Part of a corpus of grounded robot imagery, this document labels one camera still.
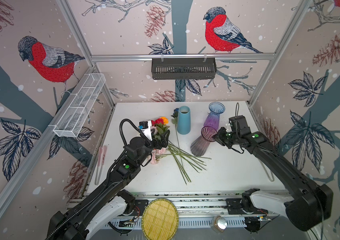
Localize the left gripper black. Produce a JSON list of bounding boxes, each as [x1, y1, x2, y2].
[[135, 127, 169, 166]]

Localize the pink carnation bunch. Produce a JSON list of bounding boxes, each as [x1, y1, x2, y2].
[[152, 145, 210, 166], [148, 141, 207, 185]]

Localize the blue artificial rose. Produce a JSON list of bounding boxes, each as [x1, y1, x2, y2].
[[171, 108, 180, 149]]

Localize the pink grey glass vase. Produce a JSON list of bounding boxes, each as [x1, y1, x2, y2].
[[190, 126, 217, 157]]

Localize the red artificial rose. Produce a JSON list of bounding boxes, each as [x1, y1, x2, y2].
[[151, 118, 165, 126]]

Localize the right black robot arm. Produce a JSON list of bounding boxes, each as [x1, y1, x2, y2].
[[213, 116, 334, 232]]

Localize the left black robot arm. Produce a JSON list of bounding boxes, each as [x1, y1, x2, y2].
[[46, 119, 170, 240]]

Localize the blue purple glass vase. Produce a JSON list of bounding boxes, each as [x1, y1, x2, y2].
[[203, 102, 225, 130]]

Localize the teal ceramic vase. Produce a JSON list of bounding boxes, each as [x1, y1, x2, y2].
[[176, 106, 191, 135]]

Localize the orange artificial rose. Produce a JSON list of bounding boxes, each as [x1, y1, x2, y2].
[[161, 117, 169, 125]]

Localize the pink silicone tongs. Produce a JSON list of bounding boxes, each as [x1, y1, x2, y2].
[[95, 146, 107, 186]]

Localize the black hanging basket shelf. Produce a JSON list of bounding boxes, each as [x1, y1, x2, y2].
[[152, 58, 217, 80]]

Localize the yellow woven bamboo tray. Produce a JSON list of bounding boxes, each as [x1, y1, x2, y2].
[[142, 198, 179, 240]]

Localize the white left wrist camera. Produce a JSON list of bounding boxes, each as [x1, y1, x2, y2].
[[139, 120, 153, 141]]

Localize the white wire mesh basket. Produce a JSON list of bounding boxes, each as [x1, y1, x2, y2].
[[53, 73, 106, 138]]

